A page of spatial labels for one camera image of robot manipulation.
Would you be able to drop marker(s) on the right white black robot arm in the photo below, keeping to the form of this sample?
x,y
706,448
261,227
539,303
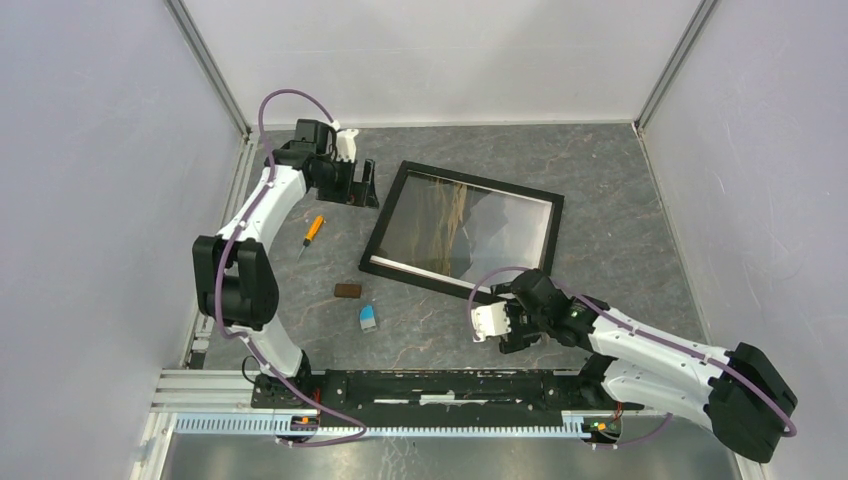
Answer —
x,y
737,394

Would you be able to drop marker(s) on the left aluminium corner post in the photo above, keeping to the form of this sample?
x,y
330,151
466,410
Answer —
x,y
203,55

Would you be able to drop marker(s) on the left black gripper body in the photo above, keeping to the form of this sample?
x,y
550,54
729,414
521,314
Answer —
x,y
337,190

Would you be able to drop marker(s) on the orange handled screwdriver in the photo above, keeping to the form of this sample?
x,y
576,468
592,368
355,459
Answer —
x,y
310,235

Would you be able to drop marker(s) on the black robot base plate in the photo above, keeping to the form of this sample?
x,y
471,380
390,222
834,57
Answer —
x,y
440,398

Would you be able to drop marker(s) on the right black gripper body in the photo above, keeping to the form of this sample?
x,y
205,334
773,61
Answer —
x,y
522,334

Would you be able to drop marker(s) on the black picture frame with photo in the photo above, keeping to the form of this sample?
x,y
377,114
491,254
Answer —
x,y
464,225

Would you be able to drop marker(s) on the aluminium corner post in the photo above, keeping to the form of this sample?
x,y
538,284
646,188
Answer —
x,y
203,55
693,30

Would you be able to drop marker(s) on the left aluminium floor rail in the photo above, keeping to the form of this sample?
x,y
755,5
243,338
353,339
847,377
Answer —
x,y
203,326

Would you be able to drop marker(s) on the right aluminium corner post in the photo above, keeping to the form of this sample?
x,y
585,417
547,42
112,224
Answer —
x,y
693,30

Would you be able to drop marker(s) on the small brown wooden block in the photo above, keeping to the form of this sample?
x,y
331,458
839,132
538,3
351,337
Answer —
x,y
348,290

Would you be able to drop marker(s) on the blue grey eraser block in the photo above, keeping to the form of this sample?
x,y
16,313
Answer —
x,y
367,319

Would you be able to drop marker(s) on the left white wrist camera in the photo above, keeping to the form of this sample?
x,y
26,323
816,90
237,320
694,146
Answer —
x,y
345,145

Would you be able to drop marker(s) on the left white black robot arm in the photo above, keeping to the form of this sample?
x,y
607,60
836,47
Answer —
x,y
234,280

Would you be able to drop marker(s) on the aluminium front rail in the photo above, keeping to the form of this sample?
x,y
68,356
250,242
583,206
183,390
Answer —
x,y
231,391

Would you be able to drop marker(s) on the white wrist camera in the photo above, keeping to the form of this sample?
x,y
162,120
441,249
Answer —
x,y
489,321
345,145

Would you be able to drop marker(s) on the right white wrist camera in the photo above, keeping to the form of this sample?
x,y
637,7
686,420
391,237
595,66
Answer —
x,y
489,321

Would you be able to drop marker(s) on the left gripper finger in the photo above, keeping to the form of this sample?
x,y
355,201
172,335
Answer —
x,y
368,179
358,196

